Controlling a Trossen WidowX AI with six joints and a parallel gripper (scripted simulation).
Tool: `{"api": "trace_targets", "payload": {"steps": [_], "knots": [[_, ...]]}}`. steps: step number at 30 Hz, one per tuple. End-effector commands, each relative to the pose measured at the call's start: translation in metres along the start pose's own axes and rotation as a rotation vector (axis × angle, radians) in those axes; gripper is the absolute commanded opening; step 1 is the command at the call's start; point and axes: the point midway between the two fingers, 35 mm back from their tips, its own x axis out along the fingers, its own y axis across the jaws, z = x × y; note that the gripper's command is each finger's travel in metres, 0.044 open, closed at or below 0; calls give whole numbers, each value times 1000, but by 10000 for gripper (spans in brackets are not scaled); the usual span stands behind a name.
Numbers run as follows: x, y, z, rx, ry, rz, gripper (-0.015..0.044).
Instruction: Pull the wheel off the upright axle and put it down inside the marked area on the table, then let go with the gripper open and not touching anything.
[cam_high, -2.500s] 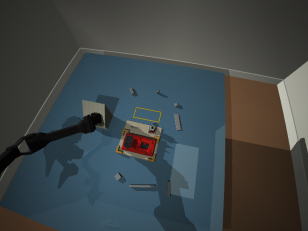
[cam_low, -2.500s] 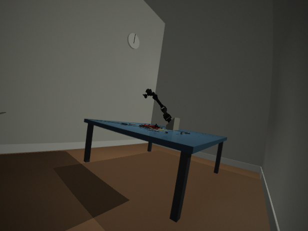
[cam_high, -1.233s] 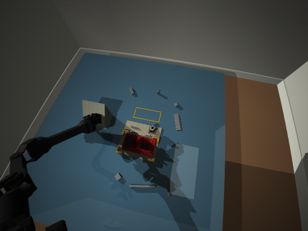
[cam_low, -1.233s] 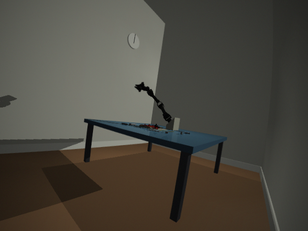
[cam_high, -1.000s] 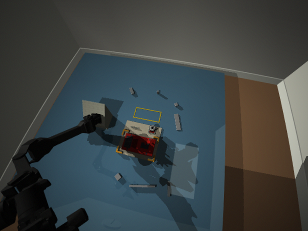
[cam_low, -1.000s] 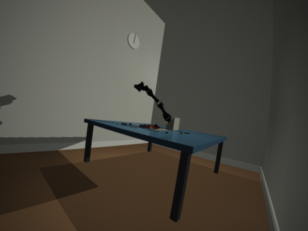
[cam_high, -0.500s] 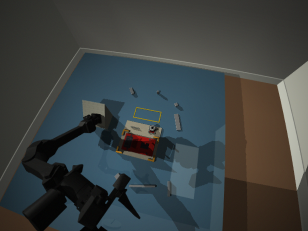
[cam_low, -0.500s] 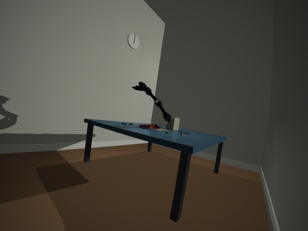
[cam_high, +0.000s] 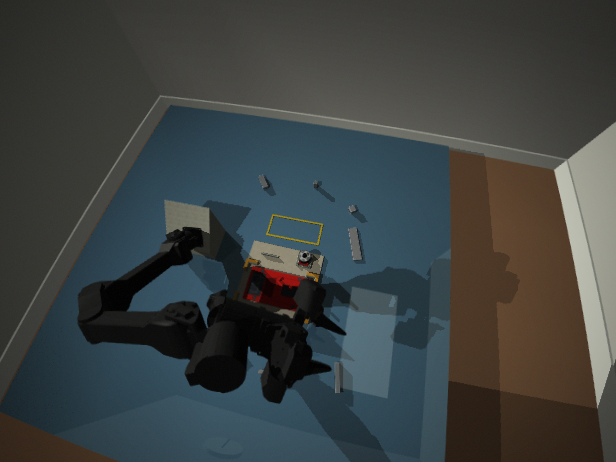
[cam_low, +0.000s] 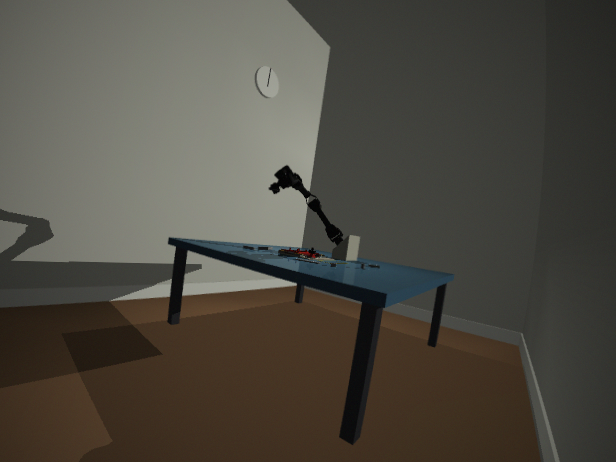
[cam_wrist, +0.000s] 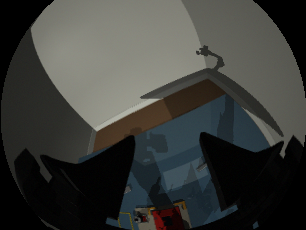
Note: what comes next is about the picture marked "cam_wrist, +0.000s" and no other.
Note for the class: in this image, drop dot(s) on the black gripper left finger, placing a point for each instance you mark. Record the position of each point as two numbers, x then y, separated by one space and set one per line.
101 179

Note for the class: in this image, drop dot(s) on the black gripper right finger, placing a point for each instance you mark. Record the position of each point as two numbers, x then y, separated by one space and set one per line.
234 169

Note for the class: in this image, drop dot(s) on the black wheel with grey hub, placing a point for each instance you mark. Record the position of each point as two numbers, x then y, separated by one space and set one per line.
139 219

